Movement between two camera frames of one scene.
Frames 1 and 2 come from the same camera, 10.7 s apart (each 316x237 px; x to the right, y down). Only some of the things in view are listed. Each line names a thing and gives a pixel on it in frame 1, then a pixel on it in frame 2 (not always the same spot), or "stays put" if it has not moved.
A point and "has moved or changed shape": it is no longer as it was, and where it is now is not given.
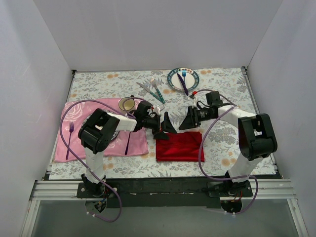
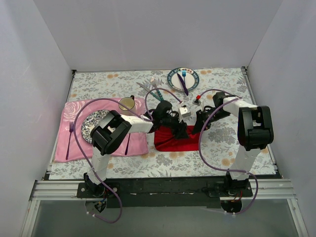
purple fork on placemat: (71, 128) stays put
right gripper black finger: (190, 120) → (199, 122)
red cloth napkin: (184, 146) has moved or changed shape
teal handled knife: (150, 92) stays put
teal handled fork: (152, 82) stays put
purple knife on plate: (182, 82) stays put
